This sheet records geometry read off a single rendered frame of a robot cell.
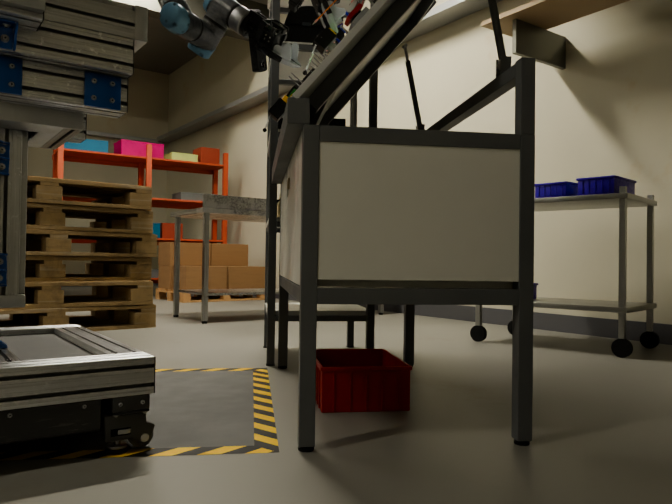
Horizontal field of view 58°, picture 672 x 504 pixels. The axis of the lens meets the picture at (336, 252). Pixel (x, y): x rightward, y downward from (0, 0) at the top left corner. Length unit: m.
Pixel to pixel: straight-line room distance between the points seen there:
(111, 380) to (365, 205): 0.73
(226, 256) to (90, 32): 5.79
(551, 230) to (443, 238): 3.02
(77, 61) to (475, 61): 3.99
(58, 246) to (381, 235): 2.86
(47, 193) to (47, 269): 0.46
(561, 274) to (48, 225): 3.37
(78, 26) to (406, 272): 1.00
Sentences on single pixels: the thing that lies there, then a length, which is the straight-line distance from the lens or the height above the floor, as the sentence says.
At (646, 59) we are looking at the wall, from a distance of 4.38.
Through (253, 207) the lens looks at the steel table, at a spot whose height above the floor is 0.86.
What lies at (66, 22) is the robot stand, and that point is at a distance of 1.69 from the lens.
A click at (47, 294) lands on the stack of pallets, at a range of 4.07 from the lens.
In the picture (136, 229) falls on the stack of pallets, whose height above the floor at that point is 0.66.
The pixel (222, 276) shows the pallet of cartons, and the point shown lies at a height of 0.28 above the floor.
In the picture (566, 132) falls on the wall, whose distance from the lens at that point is 4.57.
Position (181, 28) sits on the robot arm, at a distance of 1.84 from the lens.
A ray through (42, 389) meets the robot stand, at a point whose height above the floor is 0.18.
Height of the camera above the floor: 0.47
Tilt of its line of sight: 1 degrees up
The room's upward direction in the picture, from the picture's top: 1 degrees clockwise
